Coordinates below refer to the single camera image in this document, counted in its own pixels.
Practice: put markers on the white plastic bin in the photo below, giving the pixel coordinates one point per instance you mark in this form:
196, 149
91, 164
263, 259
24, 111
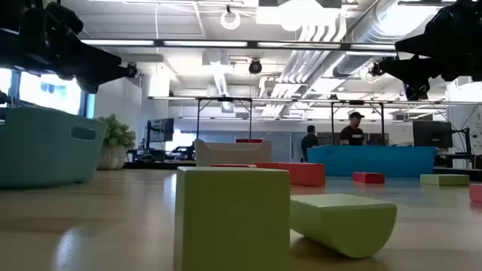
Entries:
233, 152

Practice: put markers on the black metal frame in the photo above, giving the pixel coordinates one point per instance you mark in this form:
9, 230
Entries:
332, 124
198, 120

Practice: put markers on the red rectangular block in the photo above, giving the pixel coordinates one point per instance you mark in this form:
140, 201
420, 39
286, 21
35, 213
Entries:
368, 178
267, 165

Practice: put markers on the tall green block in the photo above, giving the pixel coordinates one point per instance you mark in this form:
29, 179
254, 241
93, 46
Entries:
231, 218

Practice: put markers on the silver ventilation duct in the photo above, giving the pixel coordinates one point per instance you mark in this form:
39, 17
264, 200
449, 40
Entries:
376, 26

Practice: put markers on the orange rectangular block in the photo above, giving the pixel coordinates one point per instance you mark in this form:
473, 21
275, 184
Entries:
476, 193
305, 175

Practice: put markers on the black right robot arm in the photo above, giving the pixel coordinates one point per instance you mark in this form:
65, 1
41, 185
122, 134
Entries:
476, 37

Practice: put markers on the blue plastic bin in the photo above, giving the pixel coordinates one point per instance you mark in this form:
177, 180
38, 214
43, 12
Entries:
371, 162

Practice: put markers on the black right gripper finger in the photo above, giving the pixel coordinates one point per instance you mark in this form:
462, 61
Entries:
429, 37
406, 67

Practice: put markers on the green rectangular block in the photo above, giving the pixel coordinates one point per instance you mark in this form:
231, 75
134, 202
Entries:
444, 180

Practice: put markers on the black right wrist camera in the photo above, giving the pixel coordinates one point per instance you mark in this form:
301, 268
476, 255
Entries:
416, 90

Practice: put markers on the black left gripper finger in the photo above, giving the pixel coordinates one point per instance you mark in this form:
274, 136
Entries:
101, 62
109, 76

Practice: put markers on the green half-round block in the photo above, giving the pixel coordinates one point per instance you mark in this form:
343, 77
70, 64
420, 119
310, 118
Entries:
342, 226

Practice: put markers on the green potted plant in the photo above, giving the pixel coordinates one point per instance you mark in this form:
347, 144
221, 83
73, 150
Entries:
115, 131

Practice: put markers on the person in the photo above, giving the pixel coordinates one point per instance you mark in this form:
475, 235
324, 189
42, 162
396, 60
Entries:
352, 135
309, 143

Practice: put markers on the teal plastic bin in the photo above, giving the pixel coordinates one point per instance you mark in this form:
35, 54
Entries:
45, 150

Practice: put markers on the black ceiling camera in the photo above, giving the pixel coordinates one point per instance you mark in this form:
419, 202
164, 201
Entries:
373, 70
132, 70
255, 66

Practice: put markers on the red flat sign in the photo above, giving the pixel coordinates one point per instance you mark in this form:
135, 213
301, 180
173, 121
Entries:
248, 140

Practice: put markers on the black computer monitor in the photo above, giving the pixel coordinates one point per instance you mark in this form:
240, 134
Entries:
161, 130
432, 134

